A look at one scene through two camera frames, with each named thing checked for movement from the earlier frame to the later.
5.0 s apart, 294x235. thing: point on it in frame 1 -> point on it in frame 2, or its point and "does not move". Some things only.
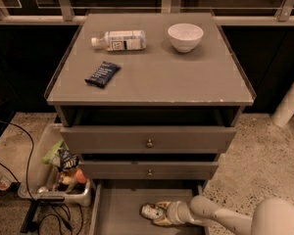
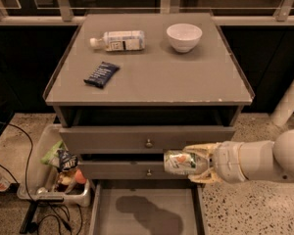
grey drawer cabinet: (148, 96) does not move
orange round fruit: (80, 177) does not move
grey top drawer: (147, 139) does not move
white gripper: (173, 212) -> (226, 162)
